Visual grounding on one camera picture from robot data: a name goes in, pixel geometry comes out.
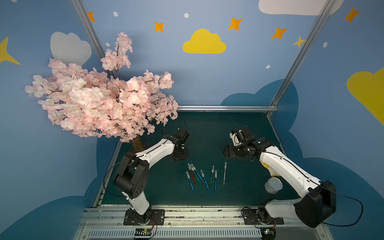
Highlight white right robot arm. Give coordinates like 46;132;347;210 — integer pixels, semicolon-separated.
223;127;337;228

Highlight green carving knife capped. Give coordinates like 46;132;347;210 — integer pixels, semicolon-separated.
209;165;215;189
191;164;201;185

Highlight red carving knife capped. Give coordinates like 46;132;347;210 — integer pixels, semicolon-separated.
188;163;196;185

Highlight short blue carving knife capped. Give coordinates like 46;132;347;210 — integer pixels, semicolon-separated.
200;170;211;193

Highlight lower blue carving knife capped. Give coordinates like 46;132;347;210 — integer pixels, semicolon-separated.
214;170;218;195

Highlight yellow work glove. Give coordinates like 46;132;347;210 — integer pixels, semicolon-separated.
260;160;281;177

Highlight right round green circuit board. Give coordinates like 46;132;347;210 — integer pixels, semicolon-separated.
260;228;276;240

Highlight left green circuit board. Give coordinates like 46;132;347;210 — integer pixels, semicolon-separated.
133;228;154;239

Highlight pink artificial blossom tree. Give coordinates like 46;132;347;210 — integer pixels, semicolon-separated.
25;33;178;149

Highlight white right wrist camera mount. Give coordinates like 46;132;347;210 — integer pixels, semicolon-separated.
230;130;242;146

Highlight dark square tree base plate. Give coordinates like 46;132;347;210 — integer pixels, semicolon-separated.
130;142;151;161

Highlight horizontal aluminium frame rail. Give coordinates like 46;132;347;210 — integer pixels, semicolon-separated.
178;106;278;113

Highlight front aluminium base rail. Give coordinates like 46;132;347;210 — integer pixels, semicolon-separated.
74;205;333;240

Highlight right slanted aluminium frame post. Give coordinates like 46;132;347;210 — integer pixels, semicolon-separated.
266;0;336;119

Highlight slanted aluminium frame post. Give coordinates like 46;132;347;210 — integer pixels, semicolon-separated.
266;0;336;119
71;0;105;60

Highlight left slanted aluminium frame post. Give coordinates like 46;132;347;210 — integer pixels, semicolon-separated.
71;0;105;60

